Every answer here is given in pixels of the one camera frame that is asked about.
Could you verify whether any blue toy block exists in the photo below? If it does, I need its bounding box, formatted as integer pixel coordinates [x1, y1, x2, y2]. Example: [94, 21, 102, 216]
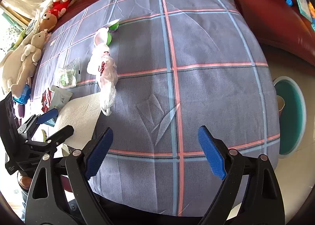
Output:
[13, 84, 31, 105]

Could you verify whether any grey foil pouch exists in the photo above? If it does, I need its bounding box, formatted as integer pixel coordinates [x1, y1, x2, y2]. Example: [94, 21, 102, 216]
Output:
[49, 85, 73, 111]

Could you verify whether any white plastic bag trash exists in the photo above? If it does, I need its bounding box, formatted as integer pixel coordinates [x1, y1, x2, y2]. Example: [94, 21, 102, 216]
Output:
[86, 27, 118, 116]

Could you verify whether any blue bottle cap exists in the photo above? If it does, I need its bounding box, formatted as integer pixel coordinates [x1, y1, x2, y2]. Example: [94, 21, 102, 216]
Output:
[286, 0, 293, 6]

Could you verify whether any teal children's book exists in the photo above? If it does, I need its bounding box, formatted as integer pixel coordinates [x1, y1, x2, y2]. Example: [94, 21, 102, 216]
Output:
[296, 0, 312, 23]

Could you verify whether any white paper towel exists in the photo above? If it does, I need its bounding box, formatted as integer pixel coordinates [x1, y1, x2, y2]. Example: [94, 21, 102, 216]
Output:
[52, 93, 101, 149]

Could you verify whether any brown teddy bear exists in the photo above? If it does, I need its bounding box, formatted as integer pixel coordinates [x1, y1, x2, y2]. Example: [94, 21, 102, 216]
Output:
[38, 12, 58, 32]

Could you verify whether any green white wrapper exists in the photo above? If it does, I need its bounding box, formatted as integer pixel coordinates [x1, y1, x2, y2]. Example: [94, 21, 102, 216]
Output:
[59, 58, 81, 89]

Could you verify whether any grey plaid tablecloth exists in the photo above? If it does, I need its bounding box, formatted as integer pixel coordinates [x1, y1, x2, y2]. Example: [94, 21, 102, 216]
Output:
[31, 0, 280, 217]

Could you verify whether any red white plush toy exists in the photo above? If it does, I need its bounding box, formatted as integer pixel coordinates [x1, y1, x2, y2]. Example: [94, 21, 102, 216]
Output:
[42, 0, 78, 19]

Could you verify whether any teal plastic trash bucket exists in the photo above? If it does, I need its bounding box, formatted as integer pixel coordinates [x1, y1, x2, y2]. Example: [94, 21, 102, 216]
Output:
[273, 76, 307, 158]

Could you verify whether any person's left hand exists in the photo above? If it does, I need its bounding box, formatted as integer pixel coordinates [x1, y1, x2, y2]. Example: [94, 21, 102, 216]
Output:
[17, 172, 32, 191]

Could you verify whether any red snack wrapper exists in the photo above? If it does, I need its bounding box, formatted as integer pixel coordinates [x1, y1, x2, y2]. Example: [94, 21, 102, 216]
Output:
[41, 88, 55, 113]

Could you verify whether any beige plush bunny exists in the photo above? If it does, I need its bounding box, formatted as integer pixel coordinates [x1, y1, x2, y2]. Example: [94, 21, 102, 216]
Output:
[1, 29, 49, 99]

